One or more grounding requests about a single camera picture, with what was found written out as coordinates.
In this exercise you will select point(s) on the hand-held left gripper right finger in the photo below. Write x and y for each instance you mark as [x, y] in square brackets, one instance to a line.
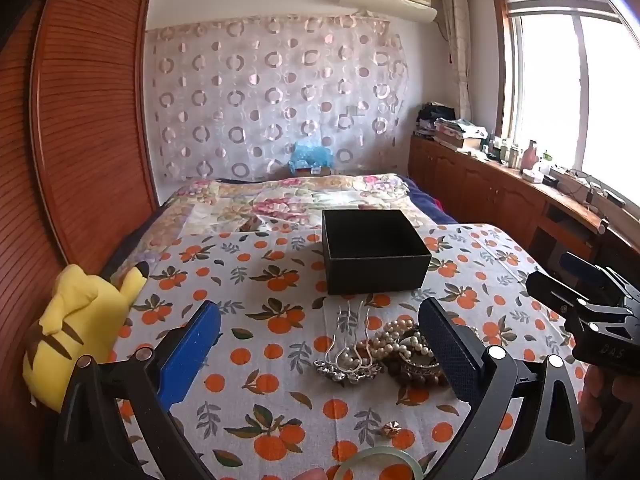
[450, 355]

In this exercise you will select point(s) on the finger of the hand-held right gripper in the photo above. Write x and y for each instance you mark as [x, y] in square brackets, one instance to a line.
[550, 287]
[580, 265]

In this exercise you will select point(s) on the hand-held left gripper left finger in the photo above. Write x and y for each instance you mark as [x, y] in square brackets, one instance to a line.
[192, 355]

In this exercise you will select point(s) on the silver hair comb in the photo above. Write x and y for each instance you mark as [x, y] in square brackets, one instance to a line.
[345, 355]

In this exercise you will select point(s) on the black cardboard box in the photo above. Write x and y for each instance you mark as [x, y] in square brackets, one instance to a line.
[375, 260]

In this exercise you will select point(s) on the person's right hand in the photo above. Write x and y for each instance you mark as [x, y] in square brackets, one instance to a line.
[612, 410]

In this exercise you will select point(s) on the rhinestone bangle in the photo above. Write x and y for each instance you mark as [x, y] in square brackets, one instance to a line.
[420, 366]

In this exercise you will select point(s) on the white power strip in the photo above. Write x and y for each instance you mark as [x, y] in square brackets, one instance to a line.
[580, 182]

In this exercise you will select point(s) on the small gold earring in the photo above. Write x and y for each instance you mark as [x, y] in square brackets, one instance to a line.
[389, 430]

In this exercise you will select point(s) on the orange fruit printed cloth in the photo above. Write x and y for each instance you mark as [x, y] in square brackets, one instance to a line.
[280, 280]

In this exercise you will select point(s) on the yellow plush toy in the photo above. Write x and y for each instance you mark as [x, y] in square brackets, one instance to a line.
[80, 315]

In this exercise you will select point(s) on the wooden low cabinet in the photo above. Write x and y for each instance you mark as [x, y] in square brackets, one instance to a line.
[480, 190]

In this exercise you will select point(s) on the pale green jade bangle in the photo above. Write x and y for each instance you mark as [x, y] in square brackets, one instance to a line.
[372, 456]

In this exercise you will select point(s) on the group of small bottles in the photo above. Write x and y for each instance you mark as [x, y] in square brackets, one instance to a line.
[515, 155]

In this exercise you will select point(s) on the dark blue bed sheet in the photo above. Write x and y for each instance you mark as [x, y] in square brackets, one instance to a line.
[430, 205]

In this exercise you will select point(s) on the floral quilt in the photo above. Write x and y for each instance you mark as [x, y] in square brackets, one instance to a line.
[280, 200]

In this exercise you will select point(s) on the window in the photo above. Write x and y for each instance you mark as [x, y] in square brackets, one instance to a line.
[570, 85]

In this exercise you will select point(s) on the stack of clothes and books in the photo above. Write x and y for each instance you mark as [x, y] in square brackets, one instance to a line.
[455, 130]

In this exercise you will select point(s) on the blue plastic bag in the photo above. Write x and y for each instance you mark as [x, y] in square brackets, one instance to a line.
[310, 155]

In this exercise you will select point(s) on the tied white curtain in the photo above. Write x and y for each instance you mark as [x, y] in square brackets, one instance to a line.
[457, 50]

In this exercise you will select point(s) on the circle patterned wall cloth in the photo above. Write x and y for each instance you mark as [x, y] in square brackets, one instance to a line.
[270, 100]

